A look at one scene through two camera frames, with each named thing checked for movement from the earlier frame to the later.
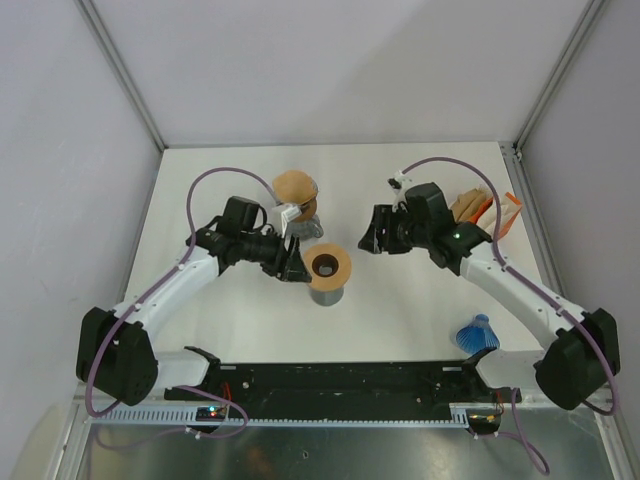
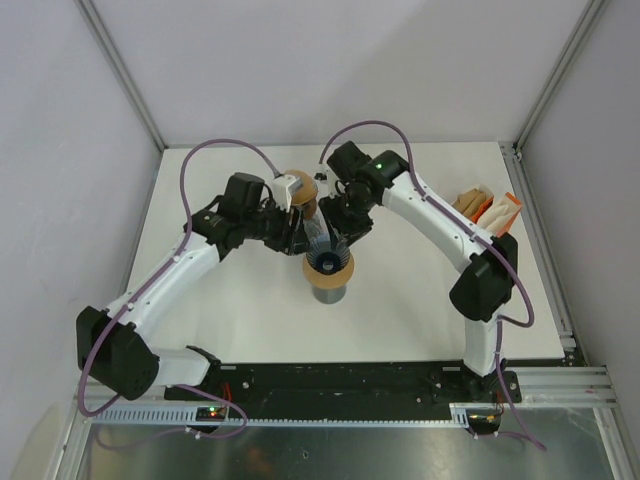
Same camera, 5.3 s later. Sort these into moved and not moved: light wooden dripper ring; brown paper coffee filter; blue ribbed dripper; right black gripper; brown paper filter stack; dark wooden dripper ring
Moved: right black gripper; dark wooden dripper ring; blue ribbed dripper
Not moved: brown paper coffee filter; brown paper filter stack; light wooden dripper ring
